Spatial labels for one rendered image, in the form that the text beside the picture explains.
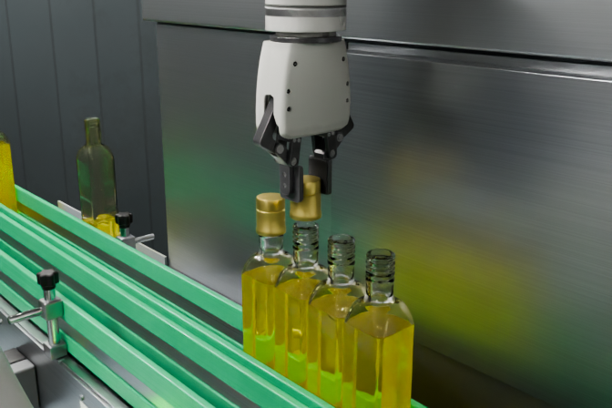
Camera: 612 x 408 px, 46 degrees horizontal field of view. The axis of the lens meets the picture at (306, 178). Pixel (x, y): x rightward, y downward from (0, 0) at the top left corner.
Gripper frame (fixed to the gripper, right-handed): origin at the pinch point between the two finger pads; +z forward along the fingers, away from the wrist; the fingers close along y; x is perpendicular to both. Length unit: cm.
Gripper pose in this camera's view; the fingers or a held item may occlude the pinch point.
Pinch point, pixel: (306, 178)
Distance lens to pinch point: 79.4
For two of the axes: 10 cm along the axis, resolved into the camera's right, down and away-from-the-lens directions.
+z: 0.0, 9.6, 2.7
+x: 6.6, 2.0, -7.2
